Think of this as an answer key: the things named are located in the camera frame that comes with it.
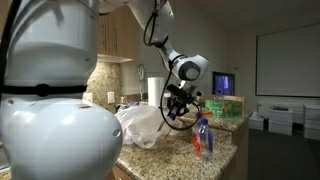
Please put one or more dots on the translucent white plastic bag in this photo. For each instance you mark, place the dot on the translucent white plastic bag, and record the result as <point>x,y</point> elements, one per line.
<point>143,126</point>

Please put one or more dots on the white paper towel roll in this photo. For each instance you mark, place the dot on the white paper towel roll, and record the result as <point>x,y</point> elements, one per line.
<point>156,92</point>

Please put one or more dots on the white projection screen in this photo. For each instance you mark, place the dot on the white projection screen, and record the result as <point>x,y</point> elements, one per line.
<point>290,61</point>

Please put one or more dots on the white wall outlet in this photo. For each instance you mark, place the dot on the white wall outlet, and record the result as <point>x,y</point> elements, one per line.
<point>111,97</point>
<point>88,97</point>

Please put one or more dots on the small blue-capped water bottle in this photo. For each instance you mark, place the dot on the small blue-capped water bottle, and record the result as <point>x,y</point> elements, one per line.
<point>196,140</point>
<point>206,140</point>
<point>170,117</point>

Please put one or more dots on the white storage box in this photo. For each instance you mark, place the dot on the white storage box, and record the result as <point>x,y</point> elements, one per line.
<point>280,120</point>
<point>312,121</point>
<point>256,121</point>

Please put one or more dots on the green cardboard box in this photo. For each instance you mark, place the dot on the green cardboard box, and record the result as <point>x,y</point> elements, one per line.
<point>226,108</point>

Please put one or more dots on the small dark window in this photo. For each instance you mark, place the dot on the small dark window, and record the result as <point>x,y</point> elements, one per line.
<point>223,84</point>

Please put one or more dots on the wooden wall cabinets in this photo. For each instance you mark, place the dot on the wooden wall cabinets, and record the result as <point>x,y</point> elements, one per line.
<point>116,36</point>

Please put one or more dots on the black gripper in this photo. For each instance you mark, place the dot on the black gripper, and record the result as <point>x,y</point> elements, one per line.
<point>181,96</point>

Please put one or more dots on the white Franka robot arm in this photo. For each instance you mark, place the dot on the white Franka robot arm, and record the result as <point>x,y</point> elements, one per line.
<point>50,100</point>

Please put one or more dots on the orange marker pen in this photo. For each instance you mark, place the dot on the orange marker pen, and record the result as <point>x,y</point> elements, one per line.
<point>206,114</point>

